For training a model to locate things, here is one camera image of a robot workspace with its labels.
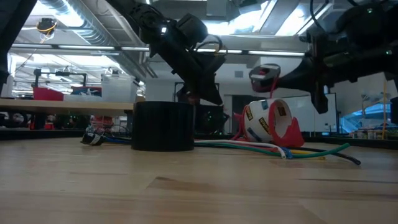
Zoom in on red box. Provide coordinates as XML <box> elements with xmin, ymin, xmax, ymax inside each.
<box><xmin>32</xmin><ymin>87</ymin><xmax>65</xmax><ymax>101</ymax></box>

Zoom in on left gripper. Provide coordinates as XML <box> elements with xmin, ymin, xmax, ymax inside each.
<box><xmin>149</xmin><ymin>39</ymin><xmax>224</xmax><ymax>106</ymax></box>

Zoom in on ceiling light bar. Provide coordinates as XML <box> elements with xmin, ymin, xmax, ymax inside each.
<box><xmin>11</xmin><ymin>43</ymin><xmax>307</xmax><ymax>58</ymax></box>

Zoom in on whiteboard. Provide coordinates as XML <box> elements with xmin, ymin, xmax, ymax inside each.
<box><xmin>281</xmin><ymin>92</ymin><xmax>339</xmax><ymax>134</ymax></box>

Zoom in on black computer monitor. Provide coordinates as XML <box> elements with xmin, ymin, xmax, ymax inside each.
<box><xmin>195</xmin><ymin>104</ymin><xmax>229</xmax><ymax>135</ymax></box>

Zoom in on red tape dispenser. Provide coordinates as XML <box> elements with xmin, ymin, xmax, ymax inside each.
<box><xmin>241</xmin><ymin>98</ymin><xmax>305</xmax><ymax>148</ymax></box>

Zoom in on yellow cord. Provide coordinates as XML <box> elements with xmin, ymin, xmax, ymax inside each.
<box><xmin>290</xmin><ymin>149</ymin><xmax>326</xmax><ymax>161</ymax></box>

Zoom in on clear safety glasses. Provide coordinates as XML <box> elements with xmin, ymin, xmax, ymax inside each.
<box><xmin>84</xmin><ymin>123</ymin><xmax>132</xmax><ymax>140</ymax></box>

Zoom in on cord end plug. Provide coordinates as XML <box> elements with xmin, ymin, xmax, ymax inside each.
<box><xmin>80</xmin><ymin>132</ymin><xmax>107</xmax><ymax>147</ymax></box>

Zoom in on white cord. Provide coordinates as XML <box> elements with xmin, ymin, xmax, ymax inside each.
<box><xmin>194</xmin><ymin>139</ymin><xmax>289</xmax><ymax>160</ymax></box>

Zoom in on green cord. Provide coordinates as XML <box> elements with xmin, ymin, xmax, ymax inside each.
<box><xmin>194</xmin><ymin>142</ymin><xmax>351</xmax><ymax>159</ymax></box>

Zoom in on black cylindrical container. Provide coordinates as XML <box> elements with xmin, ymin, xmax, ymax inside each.
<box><xmin>131</xmin><ymin>101</ymin><xmax>197</xmax><ymax>152</ymax></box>

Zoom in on white container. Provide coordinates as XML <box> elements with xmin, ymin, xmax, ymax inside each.
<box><xmin>0</xmin><ymin>74</ymin><xmax>15</xmax><ymax>99</ymax></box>

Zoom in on black cord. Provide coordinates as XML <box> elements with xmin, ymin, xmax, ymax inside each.
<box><xmin>298</xmin><ymin>146</ymin><xmax>362</xmax><ymax>166</ymax></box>

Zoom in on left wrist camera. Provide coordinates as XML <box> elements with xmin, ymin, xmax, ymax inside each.
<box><xmin>203</xmin><ymin>53</ymin><xmax>228</xmax><ymax>75</ymax></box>

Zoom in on white sticker-covered tape roll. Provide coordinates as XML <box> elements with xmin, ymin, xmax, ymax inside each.
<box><xmin>243</xmin><ymin>98</ymin><xmax>282</xmax><ymax>144</ymax></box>

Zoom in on wooden workbench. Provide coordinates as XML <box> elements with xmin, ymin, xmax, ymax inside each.
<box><xmin>0</xmin><ymin>98</ymin><xmax>135</xmax><ymax>116</ymax></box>

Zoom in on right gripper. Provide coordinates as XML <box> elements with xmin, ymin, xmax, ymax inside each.
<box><xmin>277</xmin><ymin>29</ymin><xmax>343</xmax><ymax>115</ymax></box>

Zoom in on silver ventilation duct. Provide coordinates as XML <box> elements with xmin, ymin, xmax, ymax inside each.
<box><xmin>37</xmin><ymin>0</ymin><xmax>158</xmax><ymax>80</ymax></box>

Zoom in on yellow cable reel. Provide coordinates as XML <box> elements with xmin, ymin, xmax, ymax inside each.
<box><xmin>35</xmin><ymin>17</ymin><xmax>59</xmax><ymax>35</ymax></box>

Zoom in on white plastic tote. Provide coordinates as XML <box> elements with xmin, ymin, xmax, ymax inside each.
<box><xmin>101</xmin><ymin>74</ymin><xmax>140</xmax><ymax>103</ymax></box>

